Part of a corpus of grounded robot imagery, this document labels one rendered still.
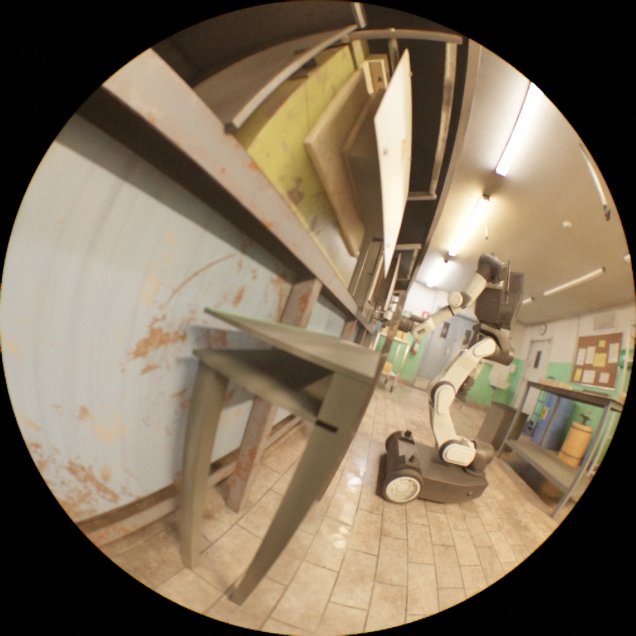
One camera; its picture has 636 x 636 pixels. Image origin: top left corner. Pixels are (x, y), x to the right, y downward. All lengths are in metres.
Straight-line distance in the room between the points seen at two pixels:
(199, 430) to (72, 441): 0.18
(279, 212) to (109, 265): 0.23
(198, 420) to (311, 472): 0.15
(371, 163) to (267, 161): 0.21
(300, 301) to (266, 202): 0.29
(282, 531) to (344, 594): 0.56
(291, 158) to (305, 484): 0.40
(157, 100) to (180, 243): 0.17
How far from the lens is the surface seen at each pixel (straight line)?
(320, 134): 0.40
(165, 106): 0.22
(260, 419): 0.59
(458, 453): 1.33
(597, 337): 4.89
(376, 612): 0.84
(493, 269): 1.18
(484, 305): 1.29
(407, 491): 1.19
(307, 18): 0.79
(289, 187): 0.34
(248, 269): 0.39
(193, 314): 0.33
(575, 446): 3.95
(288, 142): 0.34
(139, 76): 0.22
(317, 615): 0.77
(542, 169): 2.35
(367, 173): 0.47
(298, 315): 0.51
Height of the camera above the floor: 0.71
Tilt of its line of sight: 1 degrees up
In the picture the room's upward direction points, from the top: 20 degrees clockwise
